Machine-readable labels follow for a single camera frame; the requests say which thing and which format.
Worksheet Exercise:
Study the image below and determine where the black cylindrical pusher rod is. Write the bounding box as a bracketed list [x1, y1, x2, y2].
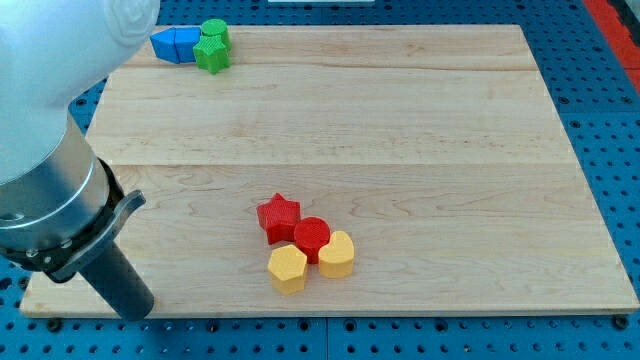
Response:
[80, 243, 154, 321]

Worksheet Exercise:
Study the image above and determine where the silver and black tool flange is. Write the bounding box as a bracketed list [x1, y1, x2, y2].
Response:
[1, 118, 145, 283]

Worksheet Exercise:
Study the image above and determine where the green circle block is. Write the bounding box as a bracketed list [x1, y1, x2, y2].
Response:
[201, 18, 232, 51]

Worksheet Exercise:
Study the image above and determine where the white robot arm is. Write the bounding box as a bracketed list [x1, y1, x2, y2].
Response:
[1, 0, 160, 321]

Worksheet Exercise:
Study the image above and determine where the red circle block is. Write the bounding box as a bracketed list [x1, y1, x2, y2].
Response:
[294, 217, 331, 264]

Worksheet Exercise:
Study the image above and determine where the yellow hexagon block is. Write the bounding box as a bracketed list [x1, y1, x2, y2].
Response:
[267, 245, 307, 295]

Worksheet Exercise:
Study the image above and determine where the red star block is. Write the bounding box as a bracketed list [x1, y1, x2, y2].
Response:
[256, 193, 301, 245]

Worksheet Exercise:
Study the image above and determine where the blue pointed block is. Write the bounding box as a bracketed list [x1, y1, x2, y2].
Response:
[150, 27, 201, 64]

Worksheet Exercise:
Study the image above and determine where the yellow heart block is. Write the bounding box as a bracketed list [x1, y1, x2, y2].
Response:
[318, 231, 355, 279]

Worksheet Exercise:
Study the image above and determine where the green star block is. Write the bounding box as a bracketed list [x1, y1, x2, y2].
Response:
[193, 35, 230, 75]

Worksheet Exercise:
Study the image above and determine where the white object at top edge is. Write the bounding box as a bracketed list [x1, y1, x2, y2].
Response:
[267, 0, 375, 5]

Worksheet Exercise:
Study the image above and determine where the red and black mat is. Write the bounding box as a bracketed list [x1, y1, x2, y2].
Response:
[583, 0, 639, 91]

